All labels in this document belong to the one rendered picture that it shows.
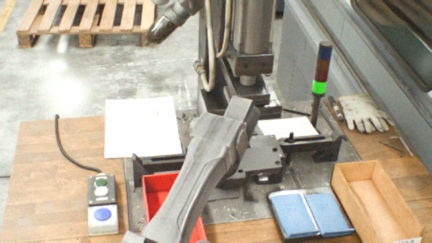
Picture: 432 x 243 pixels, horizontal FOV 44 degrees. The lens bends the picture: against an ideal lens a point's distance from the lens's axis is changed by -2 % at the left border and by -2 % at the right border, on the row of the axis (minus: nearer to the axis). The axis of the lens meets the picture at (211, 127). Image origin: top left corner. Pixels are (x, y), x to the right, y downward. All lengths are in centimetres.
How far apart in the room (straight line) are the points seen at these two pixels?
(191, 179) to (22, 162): 82
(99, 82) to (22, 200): 230
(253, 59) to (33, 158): 68
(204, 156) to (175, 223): 12
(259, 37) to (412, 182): 61
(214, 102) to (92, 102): 222
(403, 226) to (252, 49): 56
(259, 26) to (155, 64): 269
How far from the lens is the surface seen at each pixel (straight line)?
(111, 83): 363
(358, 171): 146
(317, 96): 154
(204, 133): 84
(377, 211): 141
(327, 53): 148
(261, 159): 98
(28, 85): 372
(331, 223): 132
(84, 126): 164
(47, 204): 140
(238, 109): 93
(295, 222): 130
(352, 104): 177
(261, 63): 122
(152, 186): 137
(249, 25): 118
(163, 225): 77
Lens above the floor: 183
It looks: 35 degrees down
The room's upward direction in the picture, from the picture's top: 2 degrees clockwise
